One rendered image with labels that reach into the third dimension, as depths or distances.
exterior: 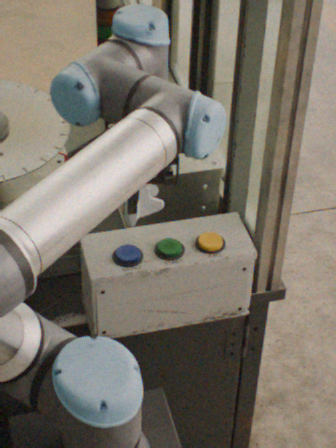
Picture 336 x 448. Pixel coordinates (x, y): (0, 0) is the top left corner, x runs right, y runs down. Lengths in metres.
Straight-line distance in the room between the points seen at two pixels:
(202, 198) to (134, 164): 0.70
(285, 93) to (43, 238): 0.57
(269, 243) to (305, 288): 1.18
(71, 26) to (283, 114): 1.10
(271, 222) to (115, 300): 0.29
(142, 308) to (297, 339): 1.13
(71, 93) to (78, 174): 0.19
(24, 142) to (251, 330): 0.55
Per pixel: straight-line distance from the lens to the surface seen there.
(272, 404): 2.42
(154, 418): 1.44
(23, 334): 1.21
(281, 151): 1.43
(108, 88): 1.11
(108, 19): 1.73
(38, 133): 1.65
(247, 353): 1.77
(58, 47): 2.29
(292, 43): 1.32
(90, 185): 0.95
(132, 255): 1.45
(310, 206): 3.01
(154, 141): 1.02
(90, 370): 1.20
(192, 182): 1.65
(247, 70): 1.45
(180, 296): 1.50
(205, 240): 1.48
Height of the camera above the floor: 1.90
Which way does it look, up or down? 41 degrees down
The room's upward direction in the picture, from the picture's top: 2 degrees clockwise
